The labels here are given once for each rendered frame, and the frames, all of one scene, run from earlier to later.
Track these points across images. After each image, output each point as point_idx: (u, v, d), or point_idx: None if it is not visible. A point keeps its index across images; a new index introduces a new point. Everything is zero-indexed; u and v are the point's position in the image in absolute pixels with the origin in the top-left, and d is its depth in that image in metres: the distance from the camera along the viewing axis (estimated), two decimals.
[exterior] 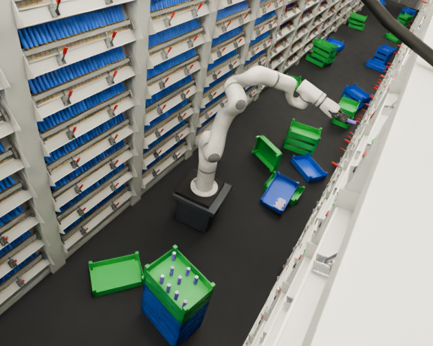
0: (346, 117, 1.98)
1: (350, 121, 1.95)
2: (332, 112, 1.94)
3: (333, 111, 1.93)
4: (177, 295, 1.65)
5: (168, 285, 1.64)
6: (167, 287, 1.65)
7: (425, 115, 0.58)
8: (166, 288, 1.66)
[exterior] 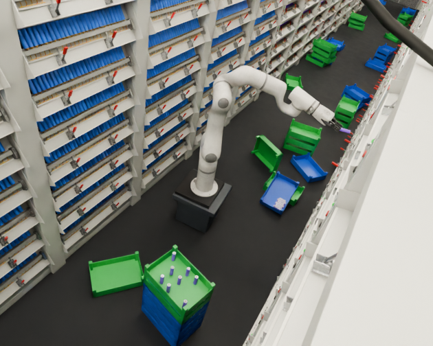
0: (337, 129, 1.87)
1: None
2: None
3: None
4: (346, 130, 1.87)
5: (168, 285, 1.64)
6: (167, 287, 1.65)
7: (425, 115, 0.58)
8: (166, 288, 1.66)
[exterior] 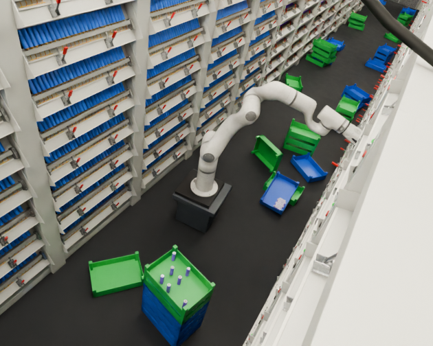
0: None
1: None
2: None
3: None
4: None
5: (168, 285, 1.64)
6: (167, 287, 1.65)
7: (425, 115, 0.58)
8: (166, 288, 1.66)
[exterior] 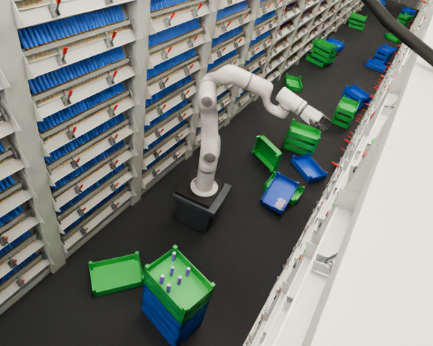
0: (329, 121, 1.88)
1: None
2: (311, 121, 1.81)
3: (315, 120, 1.81)
4: None
5: (168, 285, 1.64)
6: (167, 287, 1.65)
7: (425, 115, 0.58)
8: (166, 288, 1.66)
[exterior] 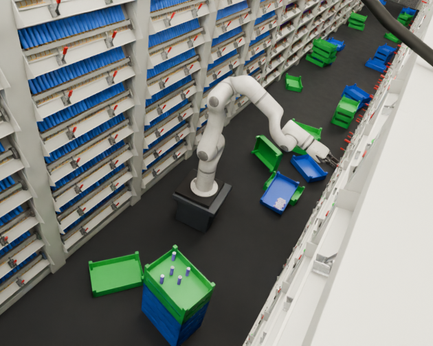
0: (336, 160, 1.79)
1: None
2: (320, 158, 1.75)
3: (321, 156, 1.74)
4: None
5: None
6: None
7: (425, 115, 0.58)
8: None
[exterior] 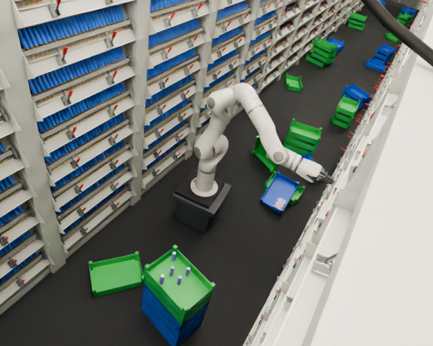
0: (331, 178, 1.61)
1: None
2: (313, 176, 1.59)
3: (313, 175, 1.57)
4: None
5: None
6: None
7: (425, 115, 0.58)
8: None
